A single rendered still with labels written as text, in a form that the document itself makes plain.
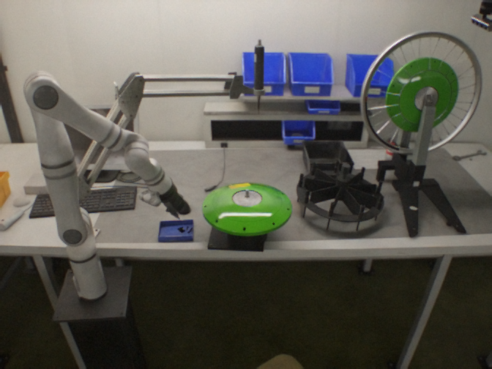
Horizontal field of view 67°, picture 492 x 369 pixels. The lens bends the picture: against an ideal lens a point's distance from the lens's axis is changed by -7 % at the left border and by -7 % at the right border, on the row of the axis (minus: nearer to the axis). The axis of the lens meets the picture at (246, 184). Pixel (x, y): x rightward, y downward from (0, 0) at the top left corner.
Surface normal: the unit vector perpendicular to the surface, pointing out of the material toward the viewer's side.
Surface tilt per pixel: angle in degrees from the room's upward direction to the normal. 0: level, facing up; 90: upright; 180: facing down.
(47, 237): 0
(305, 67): 90
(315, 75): 90
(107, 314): 0
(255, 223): 23
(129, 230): 0
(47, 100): 91
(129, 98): 90
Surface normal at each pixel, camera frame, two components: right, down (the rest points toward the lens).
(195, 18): 0.00, 0.51
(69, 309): 0.00, -0.86
